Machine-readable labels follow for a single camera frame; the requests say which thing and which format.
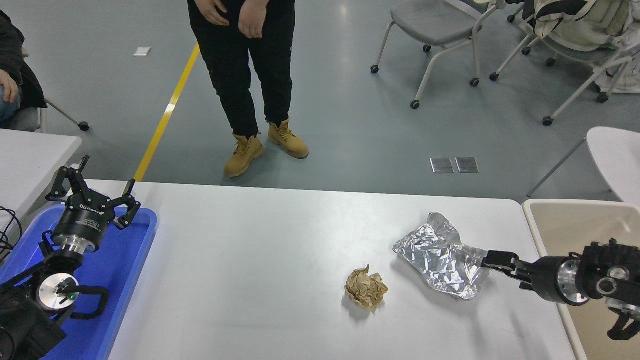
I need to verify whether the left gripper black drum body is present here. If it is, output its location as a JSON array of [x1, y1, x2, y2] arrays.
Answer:
[[51, 194, 118, 245]]

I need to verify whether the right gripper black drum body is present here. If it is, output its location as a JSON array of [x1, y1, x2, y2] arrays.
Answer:
[[531, 256, 569, 305]]

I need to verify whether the silver foil tray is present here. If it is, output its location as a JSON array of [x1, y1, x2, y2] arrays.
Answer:
[[392, 212, 493, 301]]

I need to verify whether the tan paper ball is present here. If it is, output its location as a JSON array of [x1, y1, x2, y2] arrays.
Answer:
[[344, 265, 389, 311]]

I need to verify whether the seated person's hand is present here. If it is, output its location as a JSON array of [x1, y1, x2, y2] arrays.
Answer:
[[0, 69, 20, 104]]

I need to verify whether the standing person's right hand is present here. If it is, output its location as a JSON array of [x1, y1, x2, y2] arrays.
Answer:
[[194, 0, 231, 27]]

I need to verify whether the standing person's left hand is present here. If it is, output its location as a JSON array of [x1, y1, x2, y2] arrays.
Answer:
[[238, 0, 271, 40]]

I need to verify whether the white side table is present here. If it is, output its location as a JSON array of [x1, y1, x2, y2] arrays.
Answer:
[[0, 128, 83, 233]]

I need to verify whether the grey wheeled chair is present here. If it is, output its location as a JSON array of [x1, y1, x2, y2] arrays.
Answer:
[[7, 97, 90, 134]]

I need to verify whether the large pale plastic bin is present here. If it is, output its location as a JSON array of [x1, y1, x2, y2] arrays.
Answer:
[[521, 198, 640, 360]]

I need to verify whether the blue plastic tray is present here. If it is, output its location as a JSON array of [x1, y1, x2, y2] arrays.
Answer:
[[0, 204, 159, 360]]

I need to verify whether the yellow floor tape line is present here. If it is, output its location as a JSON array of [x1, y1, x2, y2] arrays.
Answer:
[[132, 44, 201, 182]]

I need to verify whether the seated person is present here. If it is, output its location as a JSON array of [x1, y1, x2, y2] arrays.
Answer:
[[0, 10, 48, 126]]

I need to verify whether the white rounded table with leg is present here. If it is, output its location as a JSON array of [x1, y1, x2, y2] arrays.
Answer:
[[526, 126, 640, 207]]

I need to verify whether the standing person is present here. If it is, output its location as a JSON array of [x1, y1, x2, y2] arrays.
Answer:
[[187, 0, 310, 178]]

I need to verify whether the white patterned cloth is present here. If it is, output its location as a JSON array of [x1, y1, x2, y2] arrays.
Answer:
[[597, 47, 640, 95]]

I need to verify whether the white-framed chair holding jacket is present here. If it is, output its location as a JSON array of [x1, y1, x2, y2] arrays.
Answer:
[[489, 0, 640, 127]]

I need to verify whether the cream jacket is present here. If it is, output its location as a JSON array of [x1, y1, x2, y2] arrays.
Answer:
[[532, 0, 640, 51]]

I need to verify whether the empty grey white-framed chair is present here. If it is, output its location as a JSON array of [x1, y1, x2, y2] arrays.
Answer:
[[371, 0, 501, 110]]

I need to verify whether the black cable loop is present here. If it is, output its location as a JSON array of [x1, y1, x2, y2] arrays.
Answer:
[[0, 206, 24, 263]]

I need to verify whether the white chair frame with casters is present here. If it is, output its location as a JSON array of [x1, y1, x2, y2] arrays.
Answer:
[[506, 0, 533, 57]]

